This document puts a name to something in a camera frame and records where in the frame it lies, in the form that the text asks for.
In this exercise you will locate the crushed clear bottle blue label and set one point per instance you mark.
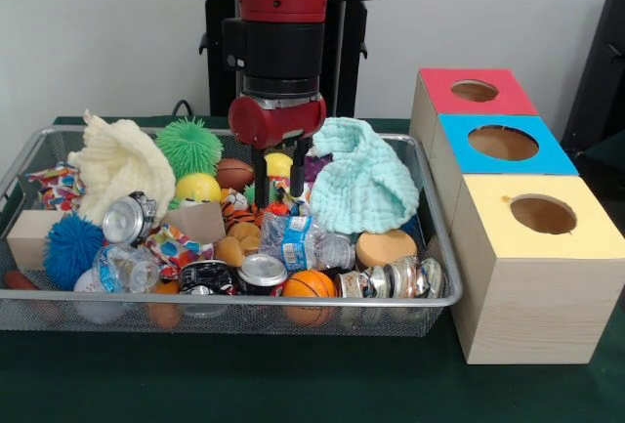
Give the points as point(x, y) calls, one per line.
point(293, 242)

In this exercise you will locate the plain wooden block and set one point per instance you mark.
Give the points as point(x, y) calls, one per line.
point(29, 242)

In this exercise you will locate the dark green table cloth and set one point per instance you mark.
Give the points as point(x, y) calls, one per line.
point(605, 169)
point(293, 384)

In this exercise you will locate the small orange basketball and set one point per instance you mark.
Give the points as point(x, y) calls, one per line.
point(307, 286)

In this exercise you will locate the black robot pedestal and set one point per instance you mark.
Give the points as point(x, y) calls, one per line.
point(354, 52)

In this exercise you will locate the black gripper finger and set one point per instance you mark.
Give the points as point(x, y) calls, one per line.
point(261, 179)
point(298, 174)

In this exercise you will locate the wooden box with three holes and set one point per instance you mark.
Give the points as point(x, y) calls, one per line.
point(527, 306)

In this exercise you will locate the round orange sponge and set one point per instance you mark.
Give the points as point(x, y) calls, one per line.
point(386, 247)

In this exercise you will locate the small tiger plush toy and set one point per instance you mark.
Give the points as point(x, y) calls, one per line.
point(239, 213)

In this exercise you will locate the green spiky rubber ball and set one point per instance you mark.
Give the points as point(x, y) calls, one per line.
point(188, 147)

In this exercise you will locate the mint green knitted cloth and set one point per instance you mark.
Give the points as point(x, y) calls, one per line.
point(361, 183)

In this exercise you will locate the blue spiky rubber ball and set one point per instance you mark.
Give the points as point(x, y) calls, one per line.
point(68, 247)

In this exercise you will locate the cream knitted cloth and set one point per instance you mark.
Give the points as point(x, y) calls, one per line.
point(122, 164)

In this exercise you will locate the crushed flattened drink can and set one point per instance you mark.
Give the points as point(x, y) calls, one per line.
point(390, 279)

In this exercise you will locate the black floor stand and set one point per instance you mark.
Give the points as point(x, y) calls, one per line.
point(600, 76)

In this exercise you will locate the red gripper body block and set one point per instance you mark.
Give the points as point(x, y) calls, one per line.
point(273, 122)

